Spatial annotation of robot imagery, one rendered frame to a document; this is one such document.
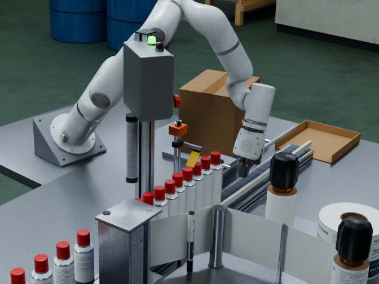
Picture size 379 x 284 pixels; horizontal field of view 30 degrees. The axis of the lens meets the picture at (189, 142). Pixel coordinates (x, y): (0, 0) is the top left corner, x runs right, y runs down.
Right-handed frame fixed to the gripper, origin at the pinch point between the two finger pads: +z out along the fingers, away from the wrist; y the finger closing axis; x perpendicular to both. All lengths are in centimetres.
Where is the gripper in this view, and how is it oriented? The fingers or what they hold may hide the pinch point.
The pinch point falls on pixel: (243, 172)
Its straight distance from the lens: 251.3
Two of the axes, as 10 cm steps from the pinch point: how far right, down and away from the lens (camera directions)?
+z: -2.2, 9.7, 1.0
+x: 5.2, 0.3, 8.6
